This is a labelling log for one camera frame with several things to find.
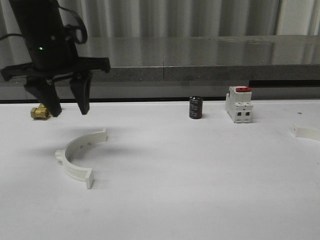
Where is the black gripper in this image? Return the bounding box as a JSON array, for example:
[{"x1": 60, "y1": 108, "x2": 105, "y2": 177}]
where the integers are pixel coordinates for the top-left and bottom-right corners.
[{"x1": 1, "y1": 44, "x2": 111, "y2": 117}]

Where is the white half pipe clamp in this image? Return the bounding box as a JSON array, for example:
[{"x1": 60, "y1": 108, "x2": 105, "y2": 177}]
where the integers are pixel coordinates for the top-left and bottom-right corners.
[
  {"x1": 292, "y1": 124, "x2": 320, "y2": 142},
  {"x1": 55, "y1": 128, "x2": 108, "y2": 190}
]

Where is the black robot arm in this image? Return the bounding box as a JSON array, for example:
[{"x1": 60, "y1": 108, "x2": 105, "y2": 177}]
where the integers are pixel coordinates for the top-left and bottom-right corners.
[{"x1": 1, "y1": 0, "x2": 111, "y2": 117}]

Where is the grey pleated curtain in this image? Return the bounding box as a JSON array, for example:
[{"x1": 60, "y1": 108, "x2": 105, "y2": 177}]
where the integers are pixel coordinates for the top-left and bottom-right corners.
[{"x1": 0, "y1": 0, "x2": 320, "y2": 39}]

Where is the grey stone countertop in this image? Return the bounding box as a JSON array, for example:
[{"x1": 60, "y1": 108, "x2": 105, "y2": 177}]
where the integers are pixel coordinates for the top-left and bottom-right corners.
[{"x1": 0, "y1": 34, "x2": 320, "y2": 101}]

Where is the black cylindrical capacitor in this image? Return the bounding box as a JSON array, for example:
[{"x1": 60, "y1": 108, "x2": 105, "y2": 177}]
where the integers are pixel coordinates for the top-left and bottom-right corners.
[{"x1": 189, "y1": 96, "x2": 203, "y2": 120}]

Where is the brass valve red handle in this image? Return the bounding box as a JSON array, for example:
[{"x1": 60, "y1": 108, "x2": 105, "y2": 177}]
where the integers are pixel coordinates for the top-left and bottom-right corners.
[{"x1": 30, "y1": 103, "x2": 51, "y2": 120}]

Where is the white circuit breaker red switch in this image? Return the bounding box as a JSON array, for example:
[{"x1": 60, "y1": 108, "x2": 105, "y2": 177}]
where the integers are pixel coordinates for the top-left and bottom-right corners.
[{"x1": 225, "y1": 86, "x2": 253, "y2": 124}]

